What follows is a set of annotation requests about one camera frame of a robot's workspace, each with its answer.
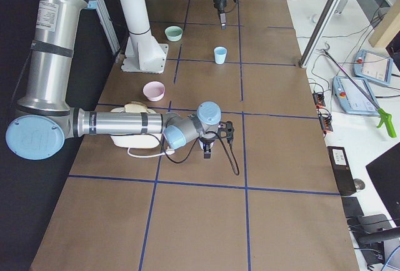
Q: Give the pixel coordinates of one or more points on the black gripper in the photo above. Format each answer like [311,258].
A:
[207,143]
[219,4]

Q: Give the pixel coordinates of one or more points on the light blue cup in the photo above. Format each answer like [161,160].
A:
[220,54]

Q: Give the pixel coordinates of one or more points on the green bowl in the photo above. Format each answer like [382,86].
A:
[173,33]

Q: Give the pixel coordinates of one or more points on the pink bowl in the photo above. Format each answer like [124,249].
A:
[154,91]

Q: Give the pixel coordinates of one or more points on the cream toaster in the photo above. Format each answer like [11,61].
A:
[136,130]

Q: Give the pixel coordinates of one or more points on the bread slice in toaster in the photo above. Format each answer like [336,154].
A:
[135,107]

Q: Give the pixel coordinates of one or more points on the orange connector strip near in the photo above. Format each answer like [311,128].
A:
[325,120]

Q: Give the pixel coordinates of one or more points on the orange connector strip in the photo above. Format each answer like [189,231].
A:
[325,120]
[318,98]

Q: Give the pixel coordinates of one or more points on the orange connector strip far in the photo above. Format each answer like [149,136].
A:
[318,98]

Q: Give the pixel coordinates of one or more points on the black box with label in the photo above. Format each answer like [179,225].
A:
[341,169]

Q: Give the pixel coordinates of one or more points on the near teach pendant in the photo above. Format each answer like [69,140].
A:
[350,98]

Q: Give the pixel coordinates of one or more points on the teach pendant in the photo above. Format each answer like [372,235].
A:
[350,98]
[373,67]

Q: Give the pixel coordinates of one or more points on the far teach pendant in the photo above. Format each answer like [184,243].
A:
[373,67]

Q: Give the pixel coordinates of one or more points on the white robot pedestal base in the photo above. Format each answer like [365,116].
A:
[143,53]

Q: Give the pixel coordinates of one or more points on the aluminium frame post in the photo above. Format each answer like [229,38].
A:
[332,7]

